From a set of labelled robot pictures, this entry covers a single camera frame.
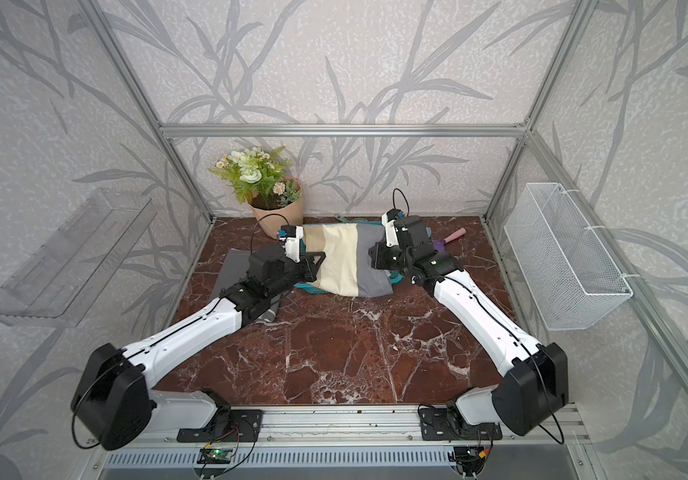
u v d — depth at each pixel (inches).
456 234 44.1
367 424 29.7
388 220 27.9
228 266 41.3
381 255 26.7
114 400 15.9
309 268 27.3
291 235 27.5
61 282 26.0
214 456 27.8
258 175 35.9
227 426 27.4
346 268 32.2
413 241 22.7
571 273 23.5
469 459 28.2
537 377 15.6
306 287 29.5
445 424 28.9
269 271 23.5
